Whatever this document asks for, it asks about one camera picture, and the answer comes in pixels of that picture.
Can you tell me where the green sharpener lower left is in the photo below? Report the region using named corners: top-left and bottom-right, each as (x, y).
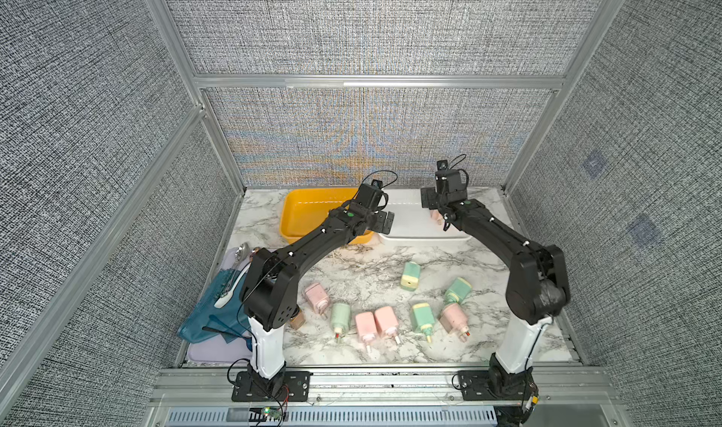
top-left (331, 302), bottom-right (352, 342)

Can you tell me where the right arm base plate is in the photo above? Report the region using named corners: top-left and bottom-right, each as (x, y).
top-left (454, 369), bottom-right (539, 403)

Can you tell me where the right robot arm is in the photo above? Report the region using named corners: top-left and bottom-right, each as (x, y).
top-left (420, 187), bottom-right (571, 374)

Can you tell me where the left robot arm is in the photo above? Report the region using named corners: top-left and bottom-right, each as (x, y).
top-left (239, 192), bottom-right (394, 381)

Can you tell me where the aluminium front rail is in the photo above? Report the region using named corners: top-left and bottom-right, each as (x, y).
top-left (141, 363), bottom-right (633, 426)

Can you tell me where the lilac plastic tray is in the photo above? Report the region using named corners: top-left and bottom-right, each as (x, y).
top-left (187, 263), bottom-right (252, 363)

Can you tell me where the teal cloth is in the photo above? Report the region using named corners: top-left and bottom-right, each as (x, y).
top-left (177, 271), bottom-right (250, 343)

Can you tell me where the green sharpener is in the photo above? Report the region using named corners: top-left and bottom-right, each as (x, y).
top-left (411, 302), bottom-right (436, 343)
top-left (444, 278), bottom-right (473, 305)
top-left (331, 302), bottom-right (352, 342)
top-left (400, 261), bottom-right (421, 291)

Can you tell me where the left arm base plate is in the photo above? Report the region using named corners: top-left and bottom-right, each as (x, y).
top-left (231, 370), bottom-right (312, 403)

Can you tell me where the white plastic storage box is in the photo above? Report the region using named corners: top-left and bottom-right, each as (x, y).
top-left (377, 189), bottom-right (471, 246)

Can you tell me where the small brown jar black lid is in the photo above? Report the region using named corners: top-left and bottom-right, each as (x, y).
top-left (290, 308), bottom-right (306, 330)

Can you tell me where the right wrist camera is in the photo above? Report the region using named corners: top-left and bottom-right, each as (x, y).
top-left (435, 160), bottom-right (469, 203)

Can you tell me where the silver metal spoon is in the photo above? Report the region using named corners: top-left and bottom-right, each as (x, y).
top-left (220, 243), bottom-right (251, 293)

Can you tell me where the yellow plastic storage box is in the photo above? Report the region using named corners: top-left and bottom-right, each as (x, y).
top-left (279, 187), bottom-right (356, 244)

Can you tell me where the green sharpener right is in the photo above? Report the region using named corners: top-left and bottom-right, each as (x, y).
top-left (444, 278), bottom-right (473, 305)

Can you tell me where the pink sharpener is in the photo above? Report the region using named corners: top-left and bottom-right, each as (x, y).
top-left (355, 312), bottom-right (378, 354)
top-left (431, 210), bottom-right (446, 227)
top-left (374, 306), bottom-right (402, 344)
top-left (439, 303), bottom-right (470, 342)
top-left (304, 282), bottom-right (330, 317)

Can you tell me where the green sharpener upper centre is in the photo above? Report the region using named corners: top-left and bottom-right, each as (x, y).
top-left (400, 261), bottom-right (421, 291)

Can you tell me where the green sharpener lower centre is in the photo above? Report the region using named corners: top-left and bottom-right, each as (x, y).
top-left (411, 302), bottom-right (436, 343)

